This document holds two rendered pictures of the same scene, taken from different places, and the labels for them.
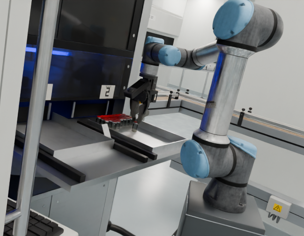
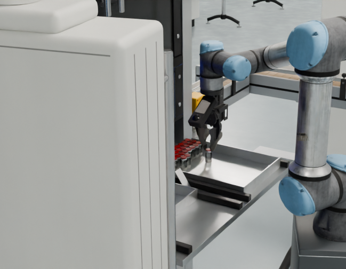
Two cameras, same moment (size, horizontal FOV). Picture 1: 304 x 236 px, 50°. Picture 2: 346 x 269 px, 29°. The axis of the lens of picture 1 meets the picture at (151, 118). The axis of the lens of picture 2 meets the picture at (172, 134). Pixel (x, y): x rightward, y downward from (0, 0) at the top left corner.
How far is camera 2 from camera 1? 0.89 m
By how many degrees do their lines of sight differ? 9
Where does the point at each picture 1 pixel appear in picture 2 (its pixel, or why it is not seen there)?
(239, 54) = (322, 81)
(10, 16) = (160, 176)
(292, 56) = not seen: outside the picture
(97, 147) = (183, 204)
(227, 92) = (318, 121)
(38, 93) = (171, 210)
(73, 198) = not seen: hidden behind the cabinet
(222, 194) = (335, 223)
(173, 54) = (241, 66)
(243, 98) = not seen: hidden behind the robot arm
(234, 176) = (344, 202)
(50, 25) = (172, 159)
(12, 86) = (164, 218)
